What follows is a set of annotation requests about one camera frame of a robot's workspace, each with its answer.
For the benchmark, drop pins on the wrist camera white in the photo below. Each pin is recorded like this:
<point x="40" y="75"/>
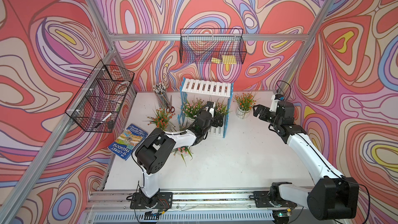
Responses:
<point x="275" y="99"/>
<point x="210" y="108"/>

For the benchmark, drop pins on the yellow sponge in basket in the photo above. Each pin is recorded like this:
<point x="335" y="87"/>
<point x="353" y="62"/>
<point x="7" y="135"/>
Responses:
<point x="225" y="59"/>

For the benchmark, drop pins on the orange flower pot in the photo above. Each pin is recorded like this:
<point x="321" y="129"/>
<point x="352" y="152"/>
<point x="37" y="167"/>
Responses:
<point x="245" y="102"/>
<point x="162" y="120"/>

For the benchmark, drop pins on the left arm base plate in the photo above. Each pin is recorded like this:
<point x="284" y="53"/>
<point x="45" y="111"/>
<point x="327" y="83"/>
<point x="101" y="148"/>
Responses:
<point x="161" y="200"/>

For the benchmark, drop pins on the orange flower pot left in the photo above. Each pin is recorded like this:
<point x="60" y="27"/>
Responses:
<point x="162" y="120"/>

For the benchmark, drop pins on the blue children's book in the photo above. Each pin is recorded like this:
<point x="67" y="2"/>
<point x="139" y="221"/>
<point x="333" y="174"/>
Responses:
<point x="127" y="141"/>

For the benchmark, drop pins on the pink flower pot front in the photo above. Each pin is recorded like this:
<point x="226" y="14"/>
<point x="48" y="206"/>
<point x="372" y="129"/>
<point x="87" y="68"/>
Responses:
<point x="191" y="109"/>

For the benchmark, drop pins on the white marker in basket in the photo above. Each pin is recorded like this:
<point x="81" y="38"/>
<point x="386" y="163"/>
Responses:
<point x="103" y="120"/>

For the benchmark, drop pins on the orange flower pot right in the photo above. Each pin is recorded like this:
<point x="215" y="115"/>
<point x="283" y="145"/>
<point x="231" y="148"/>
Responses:
<point x="245" y="102"/>

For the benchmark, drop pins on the black wire basket left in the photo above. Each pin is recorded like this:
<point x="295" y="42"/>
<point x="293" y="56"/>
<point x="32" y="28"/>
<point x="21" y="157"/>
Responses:
<point x="104" y="92"/>

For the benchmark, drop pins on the aluminium rail front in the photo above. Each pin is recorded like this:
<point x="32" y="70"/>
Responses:
<point x="211" y="206"/>

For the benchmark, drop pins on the red handled scissors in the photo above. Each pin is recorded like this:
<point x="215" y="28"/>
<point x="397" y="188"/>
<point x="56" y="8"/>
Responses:
<point x="170" y="108"/>

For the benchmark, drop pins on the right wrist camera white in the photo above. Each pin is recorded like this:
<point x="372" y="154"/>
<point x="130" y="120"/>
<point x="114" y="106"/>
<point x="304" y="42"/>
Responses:
<point x="275" y="99"/>

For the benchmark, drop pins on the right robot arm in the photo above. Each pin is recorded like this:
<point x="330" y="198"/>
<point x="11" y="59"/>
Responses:
<point x="333" y="196"/>

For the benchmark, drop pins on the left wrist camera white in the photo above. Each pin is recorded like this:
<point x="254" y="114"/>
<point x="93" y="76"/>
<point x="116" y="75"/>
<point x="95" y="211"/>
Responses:
<point x="210" y="108"/>

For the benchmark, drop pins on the black wire basket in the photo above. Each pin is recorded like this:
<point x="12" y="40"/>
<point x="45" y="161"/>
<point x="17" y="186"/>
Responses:
<point x="104" y="92"/>
<point x="199" y="45"/>

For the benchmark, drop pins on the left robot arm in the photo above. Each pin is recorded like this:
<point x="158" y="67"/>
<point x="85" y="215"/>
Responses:
<point x="152" y="154"/>

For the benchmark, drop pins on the pink flower pot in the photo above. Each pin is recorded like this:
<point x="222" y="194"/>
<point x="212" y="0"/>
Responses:
<point x="221" y="108"/>
<point x="184" y="152"/>
<point x="191" y="109"/>

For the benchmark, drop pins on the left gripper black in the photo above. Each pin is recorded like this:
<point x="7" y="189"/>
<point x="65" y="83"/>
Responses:
<point x="221" y="121"/>

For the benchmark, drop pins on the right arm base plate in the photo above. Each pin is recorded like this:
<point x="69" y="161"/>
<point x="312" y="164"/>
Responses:
<point x="264" y="199"/>

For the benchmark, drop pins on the black wire basket back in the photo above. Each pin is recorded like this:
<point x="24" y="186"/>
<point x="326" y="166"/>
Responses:
<point x="199" y="45"/>

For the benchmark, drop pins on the pencil cup holder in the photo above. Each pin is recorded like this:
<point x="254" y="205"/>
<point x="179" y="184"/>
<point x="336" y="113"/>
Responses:
<point x="161" y="95"/>

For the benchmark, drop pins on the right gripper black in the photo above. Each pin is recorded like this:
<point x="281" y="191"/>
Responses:
<point x="265" y="111"/>

